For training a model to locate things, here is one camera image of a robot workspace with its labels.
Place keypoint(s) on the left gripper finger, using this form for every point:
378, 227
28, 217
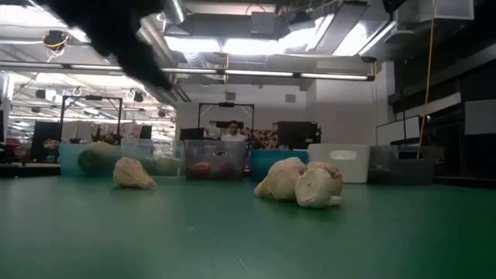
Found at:
145, 66

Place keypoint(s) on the dark green cucumber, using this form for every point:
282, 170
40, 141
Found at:
151, 164

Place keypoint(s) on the beige garlic bulb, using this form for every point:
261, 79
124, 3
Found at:
329, 166
281, 180
131, 176

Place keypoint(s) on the pink red pepper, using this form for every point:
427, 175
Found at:
200, 170

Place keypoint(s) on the round ceiling-hung device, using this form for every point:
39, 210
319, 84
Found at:
54, 38

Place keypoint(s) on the small black monitor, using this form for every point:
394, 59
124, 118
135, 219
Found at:
191, 134

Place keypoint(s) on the clear plastic bin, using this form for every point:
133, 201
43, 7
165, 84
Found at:
133, 149

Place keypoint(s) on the person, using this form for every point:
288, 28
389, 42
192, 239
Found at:
233, 127

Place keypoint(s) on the grey translucent plastic bin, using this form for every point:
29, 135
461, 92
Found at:
232, 151

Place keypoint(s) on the teal green plastic bin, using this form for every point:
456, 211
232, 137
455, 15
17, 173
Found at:
67, 162

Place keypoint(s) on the grey ceiling vent box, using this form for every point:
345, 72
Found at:
264, 25

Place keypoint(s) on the floral patterned panel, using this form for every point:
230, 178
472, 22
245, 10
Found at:
263, 138

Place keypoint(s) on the blue plastic bin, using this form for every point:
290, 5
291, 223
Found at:
263, 162

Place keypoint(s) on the green table mat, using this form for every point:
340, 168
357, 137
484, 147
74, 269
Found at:
193, 240

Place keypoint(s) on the front white garlic bulb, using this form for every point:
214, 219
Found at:
314, 190

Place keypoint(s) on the white plastic bin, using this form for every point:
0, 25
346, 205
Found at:
360, 170

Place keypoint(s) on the whiteboard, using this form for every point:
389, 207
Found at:
391, 132

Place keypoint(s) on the dark grey plastic bin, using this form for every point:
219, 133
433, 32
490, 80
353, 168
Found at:
403, 170

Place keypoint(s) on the silver air duct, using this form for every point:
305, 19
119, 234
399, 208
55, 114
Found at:
174, 11

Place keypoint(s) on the black rig frame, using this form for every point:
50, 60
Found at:
226, 104

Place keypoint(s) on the grey wall vent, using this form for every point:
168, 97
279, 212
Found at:
230, 96
290, 98

